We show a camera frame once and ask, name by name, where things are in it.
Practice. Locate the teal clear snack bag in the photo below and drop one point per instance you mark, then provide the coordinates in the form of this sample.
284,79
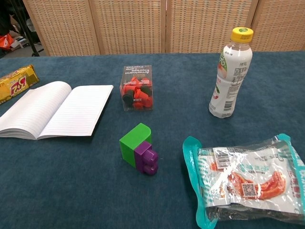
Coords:
245,181

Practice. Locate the woven folding screen panel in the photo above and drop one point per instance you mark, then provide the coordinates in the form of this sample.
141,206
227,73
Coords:
62,26
281,23
205,23
128,26

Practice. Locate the red and black box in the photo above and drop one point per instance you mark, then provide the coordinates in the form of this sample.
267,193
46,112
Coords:
135,93

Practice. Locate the orange plastic bag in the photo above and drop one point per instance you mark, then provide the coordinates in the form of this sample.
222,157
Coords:
6,41

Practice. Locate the black tripod stand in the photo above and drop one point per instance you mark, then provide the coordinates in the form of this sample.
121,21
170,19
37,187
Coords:
30,40

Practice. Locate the green toy block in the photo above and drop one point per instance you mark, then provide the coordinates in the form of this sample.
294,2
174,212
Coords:
133,140

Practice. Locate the purple toy block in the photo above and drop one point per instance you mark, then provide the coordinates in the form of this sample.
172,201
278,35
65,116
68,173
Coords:
147,159

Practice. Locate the yellow biscuit pack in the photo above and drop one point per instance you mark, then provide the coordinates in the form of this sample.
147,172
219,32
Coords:
16,83

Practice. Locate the blue table cloth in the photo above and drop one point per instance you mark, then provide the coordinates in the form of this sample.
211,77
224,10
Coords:
178,119

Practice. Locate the white drink bottle yellow cap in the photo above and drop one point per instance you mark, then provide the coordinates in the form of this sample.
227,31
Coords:
228,78

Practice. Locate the white lined notebook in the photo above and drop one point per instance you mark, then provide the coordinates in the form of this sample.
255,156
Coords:
71,112

